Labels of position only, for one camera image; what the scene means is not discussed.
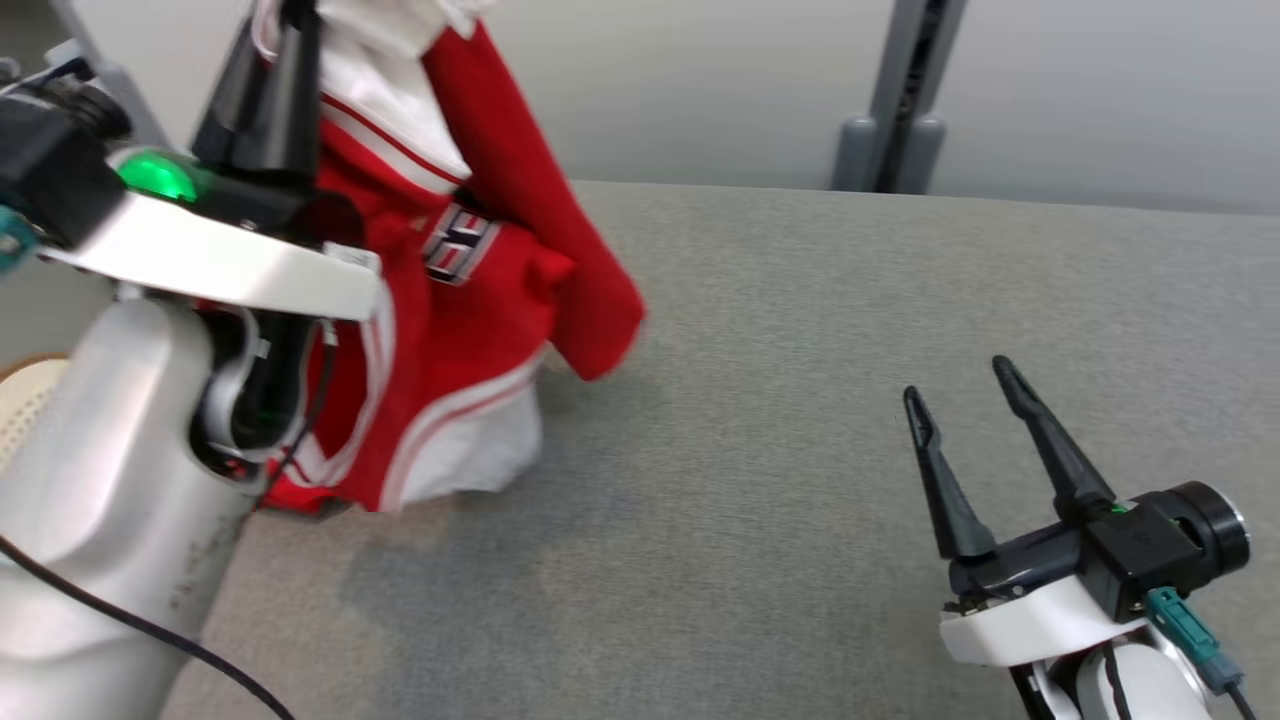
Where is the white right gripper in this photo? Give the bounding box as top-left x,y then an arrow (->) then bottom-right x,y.
903,355 -> 1151,666

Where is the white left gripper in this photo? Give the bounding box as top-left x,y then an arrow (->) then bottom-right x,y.
40,0 -> 386,321

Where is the red shirt with white sleeves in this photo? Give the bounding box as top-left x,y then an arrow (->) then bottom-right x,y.
195,0 -> 646,516

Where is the white perforated laundry basket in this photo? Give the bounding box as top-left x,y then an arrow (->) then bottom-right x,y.
0,355 -> 71,476

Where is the right black cable teal plug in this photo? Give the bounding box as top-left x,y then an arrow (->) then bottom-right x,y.
1145,588 -> 1256,720

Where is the grey cylindrical post foot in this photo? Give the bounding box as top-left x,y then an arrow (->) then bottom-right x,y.
905,115 -> 946,194
832,115 -> 881,191

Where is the grey partition post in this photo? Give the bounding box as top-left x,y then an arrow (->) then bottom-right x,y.
865,0 -> 969,194

